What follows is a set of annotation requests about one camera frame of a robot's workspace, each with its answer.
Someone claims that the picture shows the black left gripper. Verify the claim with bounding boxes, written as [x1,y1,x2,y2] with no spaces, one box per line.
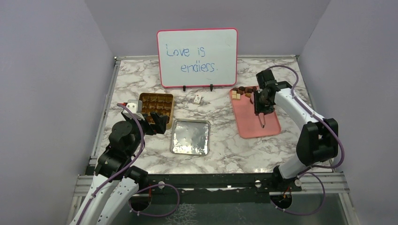
[122,110,168,156]

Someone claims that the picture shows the pink silicone tongs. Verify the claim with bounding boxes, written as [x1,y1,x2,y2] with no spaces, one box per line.
[258,113,266,128]

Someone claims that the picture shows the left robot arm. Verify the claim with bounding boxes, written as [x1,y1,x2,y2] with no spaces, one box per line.
[70,110,169,225]

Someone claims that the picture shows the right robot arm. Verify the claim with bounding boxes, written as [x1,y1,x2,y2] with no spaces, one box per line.
[251,68,339,191]

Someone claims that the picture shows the gold chocolate box tray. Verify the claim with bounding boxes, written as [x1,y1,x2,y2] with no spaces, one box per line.
[139,93,175,130]

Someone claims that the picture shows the chocolate pile on tray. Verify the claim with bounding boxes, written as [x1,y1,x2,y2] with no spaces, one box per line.
[230,86,258,100]

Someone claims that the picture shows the pink plastic tray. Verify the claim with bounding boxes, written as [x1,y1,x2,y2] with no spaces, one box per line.
[230,97,281,139]

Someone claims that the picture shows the silver tin lid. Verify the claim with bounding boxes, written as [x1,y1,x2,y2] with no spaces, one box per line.
[170,119,210,156]

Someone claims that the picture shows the small white card box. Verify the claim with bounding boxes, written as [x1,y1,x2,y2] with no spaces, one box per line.
[194,95,202,104]

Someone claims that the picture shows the pink-framed whiteboard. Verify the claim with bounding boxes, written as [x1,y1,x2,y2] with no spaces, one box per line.
[157,28,238,88]

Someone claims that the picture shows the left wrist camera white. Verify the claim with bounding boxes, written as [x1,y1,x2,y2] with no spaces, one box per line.
[122,99,145,120]

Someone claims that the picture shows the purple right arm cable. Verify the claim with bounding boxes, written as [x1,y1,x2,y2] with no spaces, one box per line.
[266,64,346,169]

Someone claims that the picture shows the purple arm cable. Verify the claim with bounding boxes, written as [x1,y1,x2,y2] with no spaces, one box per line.
[74,103,146,225]
[266,64,346,169]

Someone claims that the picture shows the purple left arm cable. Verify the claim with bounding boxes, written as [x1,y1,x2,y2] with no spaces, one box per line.
[74,103,146,225]

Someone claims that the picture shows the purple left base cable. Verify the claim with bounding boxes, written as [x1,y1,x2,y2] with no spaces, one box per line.
[128,182,181,218]

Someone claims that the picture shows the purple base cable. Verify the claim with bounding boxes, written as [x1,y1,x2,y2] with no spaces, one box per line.
[269,172,327,216]
[128,182,181,218]

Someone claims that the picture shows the black table base rail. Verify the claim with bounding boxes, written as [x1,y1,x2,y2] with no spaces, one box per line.
[85,166,302,206]

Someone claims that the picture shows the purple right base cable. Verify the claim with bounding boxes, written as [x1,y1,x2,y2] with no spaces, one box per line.
[269,172,327,216]

